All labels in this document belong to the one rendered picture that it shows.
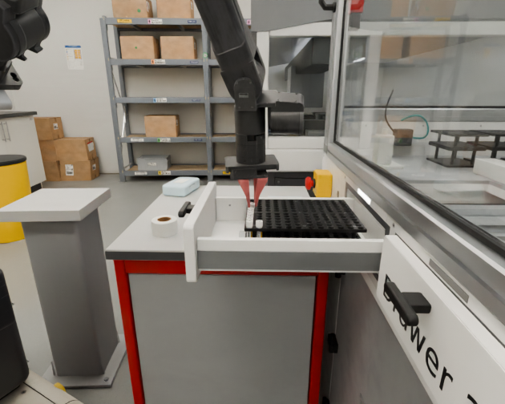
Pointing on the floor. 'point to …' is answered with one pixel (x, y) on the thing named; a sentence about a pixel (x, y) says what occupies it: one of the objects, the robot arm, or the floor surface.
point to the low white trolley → (216, 320)
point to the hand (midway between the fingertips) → (252, 202)
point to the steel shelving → (163, 97)
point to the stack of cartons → (65, 152)
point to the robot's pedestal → (71, 283)
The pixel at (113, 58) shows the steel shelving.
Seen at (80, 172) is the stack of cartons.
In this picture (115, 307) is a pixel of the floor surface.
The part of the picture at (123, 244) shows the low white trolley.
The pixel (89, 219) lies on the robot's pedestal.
